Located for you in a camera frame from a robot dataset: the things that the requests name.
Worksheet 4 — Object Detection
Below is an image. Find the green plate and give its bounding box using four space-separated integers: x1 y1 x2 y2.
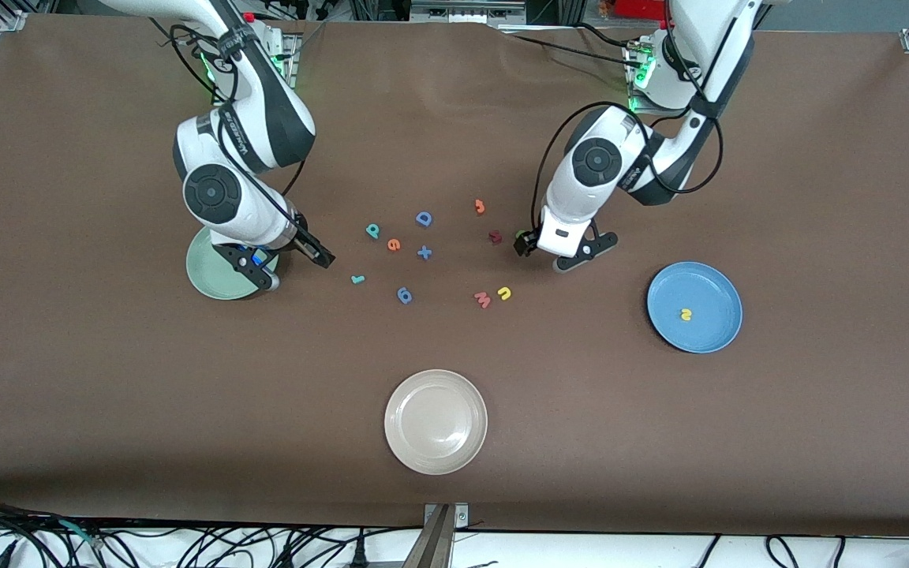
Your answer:
186 227 280 301

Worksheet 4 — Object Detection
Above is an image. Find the blue plate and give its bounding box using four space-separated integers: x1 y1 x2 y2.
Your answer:
646 261 743 354

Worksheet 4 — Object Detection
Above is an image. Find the beige plate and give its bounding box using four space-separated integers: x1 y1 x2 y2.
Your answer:
384 369 488 476

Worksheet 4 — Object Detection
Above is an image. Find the grey metal rack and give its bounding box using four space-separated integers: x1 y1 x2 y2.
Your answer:
410 0 528 26

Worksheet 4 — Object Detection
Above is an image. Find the brown table cover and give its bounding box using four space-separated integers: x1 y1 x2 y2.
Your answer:
0 14 909 539

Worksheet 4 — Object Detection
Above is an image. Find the red box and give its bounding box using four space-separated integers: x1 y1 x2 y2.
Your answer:
612 0 672 21

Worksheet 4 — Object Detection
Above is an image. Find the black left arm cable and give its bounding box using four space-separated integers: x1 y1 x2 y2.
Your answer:
529 16 725 237

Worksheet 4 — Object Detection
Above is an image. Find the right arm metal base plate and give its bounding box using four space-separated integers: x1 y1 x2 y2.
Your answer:
264 30 301 89

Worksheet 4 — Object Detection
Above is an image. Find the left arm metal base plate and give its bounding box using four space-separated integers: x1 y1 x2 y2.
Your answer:
627 43 692 118

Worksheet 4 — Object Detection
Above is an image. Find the thin black cable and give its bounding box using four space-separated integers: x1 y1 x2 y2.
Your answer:
575 21 638 51
498 30 645 72

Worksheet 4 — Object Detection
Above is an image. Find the metal corner bracket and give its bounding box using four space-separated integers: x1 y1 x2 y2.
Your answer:
423 503 470 531

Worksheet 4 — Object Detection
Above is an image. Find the aluminium profile post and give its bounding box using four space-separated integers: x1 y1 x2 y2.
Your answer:
401 505 455 568

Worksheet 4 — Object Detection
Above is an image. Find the teal cable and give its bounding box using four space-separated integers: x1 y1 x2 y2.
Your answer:
58 518 102 547

